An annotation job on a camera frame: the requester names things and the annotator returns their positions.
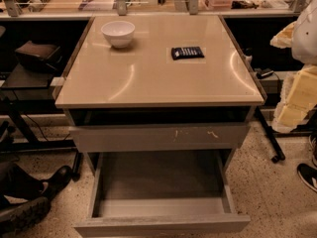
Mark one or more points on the dark blue snack packet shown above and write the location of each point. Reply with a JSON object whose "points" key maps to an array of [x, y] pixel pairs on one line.
{"points": [[185, 53]]}

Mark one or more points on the dark box on shelf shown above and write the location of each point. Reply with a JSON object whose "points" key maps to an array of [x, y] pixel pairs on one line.
{"points": [[39, 57]]}

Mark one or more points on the grey drawer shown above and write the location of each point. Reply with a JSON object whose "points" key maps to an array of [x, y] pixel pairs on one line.
{"points": [[159, 194], [90, 139]]}

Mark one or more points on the black boot lower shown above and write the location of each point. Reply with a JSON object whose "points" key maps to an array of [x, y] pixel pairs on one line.
{"points": [[22, 216]]}

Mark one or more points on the white ceramic bowl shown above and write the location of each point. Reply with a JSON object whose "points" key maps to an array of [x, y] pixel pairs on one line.
{"points": [[118, 34]]}

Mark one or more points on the black sneaker right side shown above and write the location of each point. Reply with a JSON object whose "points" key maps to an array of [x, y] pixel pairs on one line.
{"points": [[308, 175]]}

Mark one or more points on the black table leg with caster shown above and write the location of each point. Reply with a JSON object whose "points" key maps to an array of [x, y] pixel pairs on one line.
{"points": [[278, 152]]}

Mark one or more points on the beige drawer cabinet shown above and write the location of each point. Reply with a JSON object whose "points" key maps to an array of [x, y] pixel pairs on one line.
{"points": [[143, 85]]}

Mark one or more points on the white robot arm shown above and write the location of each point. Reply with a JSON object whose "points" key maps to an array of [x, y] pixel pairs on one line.
{"points": [[298, 95]]}

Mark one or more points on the black power adapter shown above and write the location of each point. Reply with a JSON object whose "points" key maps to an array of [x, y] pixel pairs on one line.
{"points": [[263, 73]]}

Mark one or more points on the grey top drawer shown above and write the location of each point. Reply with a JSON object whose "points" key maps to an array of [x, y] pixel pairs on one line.
{"points": [[90, 139]]}

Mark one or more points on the black boot upper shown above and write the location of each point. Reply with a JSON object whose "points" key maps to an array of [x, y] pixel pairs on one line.
{"points": [[57, 182]]}

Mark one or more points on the black side table frame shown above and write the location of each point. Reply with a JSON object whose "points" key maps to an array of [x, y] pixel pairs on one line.
{"points": [[25, 93]]}

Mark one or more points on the black boot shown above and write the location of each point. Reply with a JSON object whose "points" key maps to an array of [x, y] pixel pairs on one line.
{"points": [[22, 216], [57, 182]]}

